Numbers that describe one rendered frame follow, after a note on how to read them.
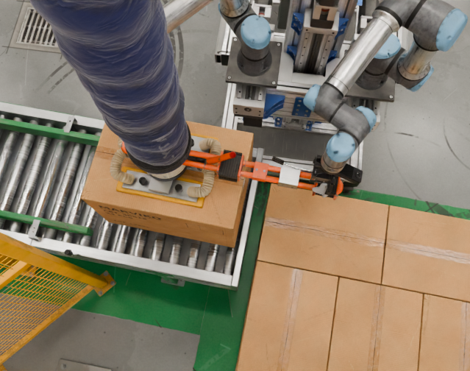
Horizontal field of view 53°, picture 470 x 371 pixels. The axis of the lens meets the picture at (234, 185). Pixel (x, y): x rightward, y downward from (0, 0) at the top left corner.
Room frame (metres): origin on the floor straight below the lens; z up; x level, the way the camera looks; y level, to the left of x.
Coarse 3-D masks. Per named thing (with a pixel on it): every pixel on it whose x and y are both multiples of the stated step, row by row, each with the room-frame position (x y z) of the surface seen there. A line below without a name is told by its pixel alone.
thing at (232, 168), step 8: (224, 152) 0.63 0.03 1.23; (240, 152) 0.63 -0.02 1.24; (224, 160) 0.60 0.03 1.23; (232, 160) 0.60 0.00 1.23; (240, 160) 0.60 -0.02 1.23; (224, 168) 0.57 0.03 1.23; (232, 168) 0.57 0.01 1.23; (240, 168) 0.57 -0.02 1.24; (224, 176) 0.54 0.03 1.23; (232, 176) 0.54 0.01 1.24; (240, 176) 0.55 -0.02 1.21
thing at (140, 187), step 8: (128, 168) 0.62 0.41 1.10; (136, 176) 0.59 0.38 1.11; (144, 176) 0.59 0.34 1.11; (120, 184) 0.56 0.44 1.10; (128, 184) 0.56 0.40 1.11; (136, 184) 0.56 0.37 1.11; (144, 184) 0.55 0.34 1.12; (176, 184) 0.55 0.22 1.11; (184, 184) 0.55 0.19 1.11; (192, 184) 0.55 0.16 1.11; (200, 184) 0.55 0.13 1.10; (128, 192) 0.53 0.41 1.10; (136, 192) 0.53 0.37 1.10; (144, 192) 0.53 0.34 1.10; (152, 192) 0.52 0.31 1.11; (176, 192) 0.52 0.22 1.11; (184, 192) 0.52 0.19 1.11; (168, 200) 0.49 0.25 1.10; (176, 200) 0.49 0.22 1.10; (184, 200) 0.49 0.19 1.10; (192, 200) 0.49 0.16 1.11; (200, 200) 0.49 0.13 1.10
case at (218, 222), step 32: (192, 128) 0.80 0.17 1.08; (224, 128) 0.79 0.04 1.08; (96, 160) 0.66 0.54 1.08; (128, 160) 0.66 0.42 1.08; (96, 192) 0.53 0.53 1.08; (224, 192) 0.52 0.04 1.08; (128, 224) 0.49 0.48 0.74; (160, 224) 0.45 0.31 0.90; (192, 224) 0.42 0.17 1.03; (224, 224) 0.40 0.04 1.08
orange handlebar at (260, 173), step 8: (192, 152) 0.64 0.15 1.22; (200, 152) 0.63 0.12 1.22; (192, 160) 0.61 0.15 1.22; (200, 168) 0.58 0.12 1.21; (208, 168) 0.58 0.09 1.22; (216, 168) 0.57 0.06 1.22; (256, 168) 0.57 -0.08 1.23; (264, 168) 0.57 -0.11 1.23; (272, 168) 0.57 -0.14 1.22; (280, 168) 0.57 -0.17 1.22; (248, 176) 0.54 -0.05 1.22; (256, 176) 0.54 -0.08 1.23; (264, 176) 0.54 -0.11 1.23; (304, 176) 0.54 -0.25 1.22; (304, 184) 0.51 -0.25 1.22; (312, 184) 0.51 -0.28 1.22
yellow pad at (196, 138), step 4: (192, 136) 0.75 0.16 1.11; (196, 136) 0.75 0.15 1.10; (200, 136) 0.75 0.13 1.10; (204, 136) 0.75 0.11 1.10; (208, 136) 0.75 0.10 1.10; (192, 140) 0.72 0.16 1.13; (196, 140) 0.73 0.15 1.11; (200, 140) 0.73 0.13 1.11; (192, 144) 0.71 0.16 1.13; (196, 144) 0.71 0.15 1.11; (192, 148) 0.70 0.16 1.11; (196, 148) 0.70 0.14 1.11; (208, 152) 0.68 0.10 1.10
